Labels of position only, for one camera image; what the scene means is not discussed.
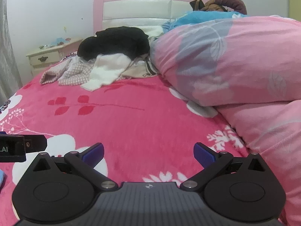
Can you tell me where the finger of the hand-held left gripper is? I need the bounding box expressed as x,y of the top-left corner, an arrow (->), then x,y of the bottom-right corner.
24,135 -> 47,151

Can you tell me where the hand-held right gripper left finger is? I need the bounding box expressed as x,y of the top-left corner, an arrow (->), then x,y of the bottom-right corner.
30,142 -> 118,191

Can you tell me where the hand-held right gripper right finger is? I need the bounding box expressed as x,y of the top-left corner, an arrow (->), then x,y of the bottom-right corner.
180,142 -> 268,191

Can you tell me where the black garment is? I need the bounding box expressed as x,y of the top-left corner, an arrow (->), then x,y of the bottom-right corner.
78,27 -> 150,62

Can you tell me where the pink floral blanket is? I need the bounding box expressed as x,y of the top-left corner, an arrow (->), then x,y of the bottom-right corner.
0,62 -> 247,226

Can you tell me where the pink white checkered garment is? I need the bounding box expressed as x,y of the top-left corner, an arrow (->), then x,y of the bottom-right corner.
40,56 -> 94,86

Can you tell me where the cream nightstand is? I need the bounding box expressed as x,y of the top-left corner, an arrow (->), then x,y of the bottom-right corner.
26,38 -> 84,77

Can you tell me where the beige garment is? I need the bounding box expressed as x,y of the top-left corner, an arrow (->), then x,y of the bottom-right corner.
120,56 -> 160,79

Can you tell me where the grey curtain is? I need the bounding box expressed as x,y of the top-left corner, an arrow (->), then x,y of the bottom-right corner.
0,0 -> 23,99

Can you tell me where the pink leaf-print quilt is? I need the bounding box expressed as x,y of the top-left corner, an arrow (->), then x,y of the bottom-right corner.
150,15 -> 301,226

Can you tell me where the small blue object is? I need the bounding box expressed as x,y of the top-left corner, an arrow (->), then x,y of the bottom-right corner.
47,37 -> 65,46

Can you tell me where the blue blanket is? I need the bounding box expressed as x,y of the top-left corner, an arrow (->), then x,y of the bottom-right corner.
162,11 -> 250,32

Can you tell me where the pink bed headboard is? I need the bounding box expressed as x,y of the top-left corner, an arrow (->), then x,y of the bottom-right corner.
93,0 -> 219,37

